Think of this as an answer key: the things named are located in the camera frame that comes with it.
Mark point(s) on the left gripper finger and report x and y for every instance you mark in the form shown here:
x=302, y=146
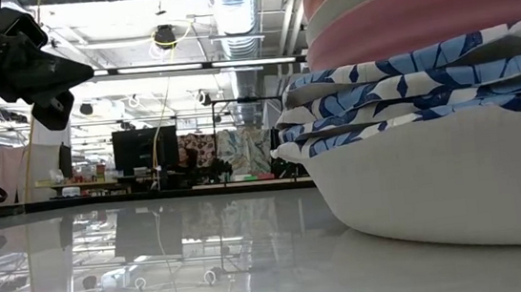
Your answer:
x=67, y=76

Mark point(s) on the blue patterned paper plate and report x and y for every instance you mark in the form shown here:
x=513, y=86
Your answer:
x=326, y=127

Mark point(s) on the blue patterned paper bowl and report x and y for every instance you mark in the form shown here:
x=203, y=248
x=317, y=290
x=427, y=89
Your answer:
x=424, y=56
x=356, y=98

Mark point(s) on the pink plastic bowl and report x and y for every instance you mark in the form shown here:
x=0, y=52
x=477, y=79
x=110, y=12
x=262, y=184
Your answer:
x=421, y=20

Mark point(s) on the round dark ceiling fixture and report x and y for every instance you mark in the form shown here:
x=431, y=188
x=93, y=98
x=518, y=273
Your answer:
x=86, y=109

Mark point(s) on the small black monitor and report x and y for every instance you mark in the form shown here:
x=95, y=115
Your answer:
x=65, y=160

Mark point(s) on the beige curtain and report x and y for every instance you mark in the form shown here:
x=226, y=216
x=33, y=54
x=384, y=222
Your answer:
x=3, y=163

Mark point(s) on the large black monitor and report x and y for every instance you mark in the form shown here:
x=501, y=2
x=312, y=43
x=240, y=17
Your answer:
x=141, y=150

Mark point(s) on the cluttered desk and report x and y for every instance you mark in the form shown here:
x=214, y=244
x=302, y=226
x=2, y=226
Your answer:
x=87, y=186

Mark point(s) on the person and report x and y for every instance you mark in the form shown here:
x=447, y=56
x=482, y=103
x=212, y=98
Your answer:
x=190, y=160

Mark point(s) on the red patterned cloth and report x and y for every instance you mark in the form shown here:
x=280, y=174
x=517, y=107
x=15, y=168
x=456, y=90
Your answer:
x=203, y=144

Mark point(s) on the blue green floral cloth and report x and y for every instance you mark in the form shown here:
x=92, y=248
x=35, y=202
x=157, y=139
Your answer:
x=244, y=150

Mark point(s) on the large white bottom bowl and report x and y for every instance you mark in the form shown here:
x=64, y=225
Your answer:
x=437, y=186

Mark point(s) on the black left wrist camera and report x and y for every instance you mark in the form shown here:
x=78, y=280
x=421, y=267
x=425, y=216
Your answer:
x=16, y=25

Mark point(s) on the black dome ceiling camera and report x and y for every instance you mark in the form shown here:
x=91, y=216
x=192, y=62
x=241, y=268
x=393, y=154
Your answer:
x=165, y=36

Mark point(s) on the silver ribbed ventilation duct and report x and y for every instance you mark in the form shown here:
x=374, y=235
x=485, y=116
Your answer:
x=234, y=14

